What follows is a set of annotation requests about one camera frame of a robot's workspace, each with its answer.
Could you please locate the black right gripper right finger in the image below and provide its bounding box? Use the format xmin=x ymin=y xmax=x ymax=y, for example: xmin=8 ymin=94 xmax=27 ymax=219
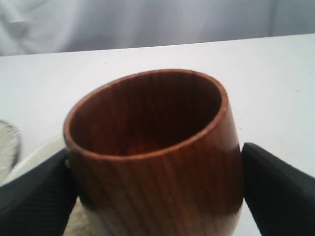
xmin=241 ymin=143 xmax=315 ymax=236

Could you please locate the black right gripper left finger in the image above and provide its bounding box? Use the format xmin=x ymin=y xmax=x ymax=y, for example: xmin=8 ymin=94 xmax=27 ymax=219
xmin=0 ymin=149 xmax=78 ymax=236

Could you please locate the white backdrop curtain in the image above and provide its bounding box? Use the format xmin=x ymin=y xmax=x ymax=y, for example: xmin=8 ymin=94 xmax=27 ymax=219
xmin=0 ymin=0 xmax=315 ymax=56

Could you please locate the white bowl of rice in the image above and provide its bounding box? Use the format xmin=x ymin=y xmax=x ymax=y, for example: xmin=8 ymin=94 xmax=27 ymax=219
xmin=3 ymin=136 xmax=93 ymax=236

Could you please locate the brown wooden cup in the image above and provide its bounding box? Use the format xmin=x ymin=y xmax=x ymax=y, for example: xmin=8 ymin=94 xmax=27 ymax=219
xmin=63 ymin=69 xmax=244 ymax=236

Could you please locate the metal plate of rice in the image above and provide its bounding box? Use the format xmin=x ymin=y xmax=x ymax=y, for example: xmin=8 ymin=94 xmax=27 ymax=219
xmin=0 ymin=120 xmax=22 ymax=185

